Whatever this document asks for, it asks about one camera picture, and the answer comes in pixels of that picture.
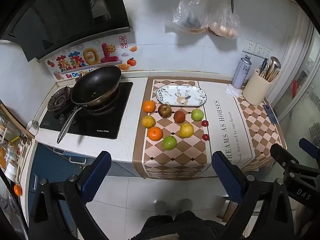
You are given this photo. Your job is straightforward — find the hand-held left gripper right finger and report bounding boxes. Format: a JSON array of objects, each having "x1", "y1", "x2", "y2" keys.
[{"x1": 212, "y1": 151, "x2": 297, "y2": 240}]

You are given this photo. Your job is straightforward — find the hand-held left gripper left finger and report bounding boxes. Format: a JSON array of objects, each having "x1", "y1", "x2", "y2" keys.
[{"x1": 27, "y1": 151, "x2": 112, "y2": 240}]

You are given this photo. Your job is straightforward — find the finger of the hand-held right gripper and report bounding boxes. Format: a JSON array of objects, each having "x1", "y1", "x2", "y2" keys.
[
  {"x1": 270, "y1": 143, "x2": 320, "y2": 178},
  {"x1": 299, "y1": 137, "x2": 320, "y2": 153}
]

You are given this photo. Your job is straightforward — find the yellow citrus fruit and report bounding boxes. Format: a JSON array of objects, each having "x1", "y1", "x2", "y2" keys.
[{"x1": 179, "y1": 123, "x2": 194, "y2": 138}]

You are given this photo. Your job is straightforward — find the green apple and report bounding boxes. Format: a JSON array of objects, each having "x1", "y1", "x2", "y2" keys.
[
  {"x1": 163, "y1": 135, "x2": 177, "y2": 151},
  {"x1": 191, "y1": 109, "x2": 204, "y2": 121}
]

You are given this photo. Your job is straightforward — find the orange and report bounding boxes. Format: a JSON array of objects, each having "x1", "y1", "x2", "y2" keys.
[
  {"x1": 142, "y1": 100, "x2": 156, "y2": 113},
  {"x1": 147, "y1": 127, "x2": 163, "y2": 141}
]

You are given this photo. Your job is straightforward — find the yellow-green mandarin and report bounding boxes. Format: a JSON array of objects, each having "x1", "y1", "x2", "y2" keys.
[{"x1": 142, "y1": 115, "x2": 156, "y2": 128}]

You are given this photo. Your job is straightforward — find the reddish-brown round fruit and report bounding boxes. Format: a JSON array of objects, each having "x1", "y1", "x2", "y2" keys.
[{"x1": 173, "y1": 111, "x2": 186, "y2": 123}]

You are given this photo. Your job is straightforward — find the brown apple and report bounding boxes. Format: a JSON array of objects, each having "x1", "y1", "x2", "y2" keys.
[{"x1": 158, "y1": 104, "x2": 172, "y2": 118}]

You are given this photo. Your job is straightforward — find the oval floral ceramic plate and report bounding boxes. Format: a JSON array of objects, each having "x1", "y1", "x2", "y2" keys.
[{"x1": 156, "y1": 85, "x2": 208, "y2": 107}]

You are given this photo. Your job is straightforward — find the wooden stool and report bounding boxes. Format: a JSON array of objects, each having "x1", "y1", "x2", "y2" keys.
[{"x1": 216, "y1": 196, "x2": 239, "y2": 220}]

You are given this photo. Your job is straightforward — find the blue flat phone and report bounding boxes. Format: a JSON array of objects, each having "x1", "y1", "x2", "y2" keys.
[{"x1": 262, "y1": 104, "x2": 279, "y2": 125}]

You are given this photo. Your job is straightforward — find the black glass gas stove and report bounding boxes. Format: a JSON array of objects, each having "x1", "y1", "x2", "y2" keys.
[{"x1": 39, "y1": 81, "x2": 134, "y2": 140}]

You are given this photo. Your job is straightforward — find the checkered printed counter mat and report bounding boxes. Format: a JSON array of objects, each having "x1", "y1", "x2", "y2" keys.
[{"x1": 132, "y1": 76, "x2": 287, "y2": 180}]

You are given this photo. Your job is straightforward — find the glass sliding door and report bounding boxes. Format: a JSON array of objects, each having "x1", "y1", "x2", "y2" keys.
[{"x1": 272, "y1": 17, "x2": 320, "y2": 140}]

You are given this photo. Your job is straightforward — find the person's dark fuzzy trousers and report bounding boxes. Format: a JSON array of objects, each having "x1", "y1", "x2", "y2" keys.
[{"x1": 130, "y1": 211, "x2": 225, "y2": 240}]

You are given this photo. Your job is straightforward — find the cream utensil holder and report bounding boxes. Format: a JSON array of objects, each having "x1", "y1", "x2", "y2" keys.
[{"x1": 242, "y1": 69, "x2": 274, "y2": 106}]

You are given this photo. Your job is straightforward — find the grey slipper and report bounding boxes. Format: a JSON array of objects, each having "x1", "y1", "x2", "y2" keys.
[{"x1": 154, "y1": 201, "x2": 173, "y2": 215}]

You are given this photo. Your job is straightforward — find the bundle of chopsticks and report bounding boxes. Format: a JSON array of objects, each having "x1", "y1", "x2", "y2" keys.
[{"x1": 259, "y1": 64, "x2": 280, "y2": 82}]

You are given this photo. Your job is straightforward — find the white folded tissue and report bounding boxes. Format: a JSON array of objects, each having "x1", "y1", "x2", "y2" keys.
[{"x1": 226, "y1": 84, "x2": 244, "y2": 98}]

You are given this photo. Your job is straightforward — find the small white cup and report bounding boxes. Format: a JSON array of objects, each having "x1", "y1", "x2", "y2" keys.
[{"x1": 26, "y1": 119, "x2": 39, "y2": 133}]

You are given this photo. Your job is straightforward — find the cast iron burner grate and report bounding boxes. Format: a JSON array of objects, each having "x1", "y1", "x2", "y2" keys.
[{"x1": 47, "y1": 86, "x2": 75, "y2": 112}]

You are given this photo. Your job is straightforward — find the metal spoon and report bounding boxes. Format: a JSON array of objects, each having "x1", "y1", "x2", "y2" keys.
[{"x1": 270, "y1": 56, "x2": 282, "y2": 71}]

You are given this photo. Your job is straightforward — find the cluttered storage shelf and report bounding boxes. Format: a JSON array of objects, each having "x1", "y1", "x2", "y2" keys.
[{"x1": 0, "y1": 100, "x2": 35, "y2": 230}]

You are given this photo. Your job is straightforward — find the grey spray can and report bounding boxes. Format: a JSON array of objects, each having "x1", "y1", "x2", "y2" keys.
[{"x1": 232, "y1": 55, "x2": 251, "y2": 89}]

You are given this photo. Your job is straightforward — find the clear plastic bag pale contents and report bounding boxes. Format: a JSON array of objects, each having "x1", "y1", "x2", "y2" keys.
[{"x1": 206, "y1": 0, "x2": 240, "y2": 40}]

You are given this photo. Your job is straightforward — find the clear plastic bag dark contents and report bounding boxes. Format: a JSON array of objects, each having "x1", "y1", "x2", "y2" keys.
[{"x1": 165, "y1": 0, "x2": 209, "y2": 34}]

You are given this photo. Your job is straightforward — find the black range hood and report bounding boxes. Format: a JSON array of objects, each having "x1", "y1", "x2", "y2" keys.
[{"x1": 0, "y1": 0, "x2": 132, "y2": 62}]

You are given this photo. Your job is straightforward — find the black wok with metal handle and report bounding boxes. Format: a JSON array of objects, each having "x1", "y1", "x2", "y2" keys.
[{"x1": 57, "y1": 65, "x2": 122, "y2": 144}]

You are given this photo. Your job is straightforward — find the colourful wall sticker set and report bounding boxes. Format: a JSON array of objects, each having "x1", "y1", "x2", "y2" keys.
[{"x1": 46, "y1": 36, "x2": 138, "y2": 82}]

